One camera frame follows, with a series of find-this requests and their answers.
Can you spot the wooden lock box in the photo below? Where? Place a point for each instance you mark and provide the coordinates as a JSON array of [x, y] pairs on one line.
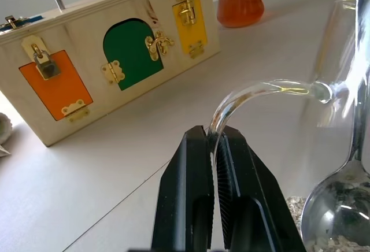
[[86, 70]]

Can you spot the clear glass mug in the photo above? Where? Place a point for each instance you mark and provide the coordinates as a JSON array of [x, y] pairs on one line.
[[338, 61]]

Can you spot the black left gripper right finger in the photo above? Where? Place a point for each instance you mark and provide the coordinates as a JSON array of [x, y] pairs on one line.
[[248, 203]]

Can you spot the silver metal spoon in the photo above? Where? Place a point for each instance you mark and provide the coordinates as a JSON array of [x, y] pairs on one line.
[[362, 61]]

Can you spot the small brass padlock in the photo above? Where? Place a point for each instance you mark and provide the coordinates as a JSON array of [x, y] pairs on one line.
[[47, 67]]

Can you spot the glass flask with orange liquid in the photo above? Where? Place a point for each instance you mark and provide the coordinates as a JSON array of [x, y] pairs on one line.
[[240, 6]]

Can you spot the white ridged shell-like object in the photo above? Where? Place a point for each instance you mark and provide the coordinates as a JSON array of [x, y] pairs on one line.
[[4, 127]]

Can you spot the dry oatmeal flakes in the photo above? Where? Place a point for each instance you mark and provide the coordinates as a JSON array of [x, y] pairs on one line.
[[294, 205]]

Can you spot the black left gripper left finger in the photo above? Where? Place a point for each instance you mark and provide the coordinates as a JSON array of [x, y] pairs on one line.
[[179, 194]]

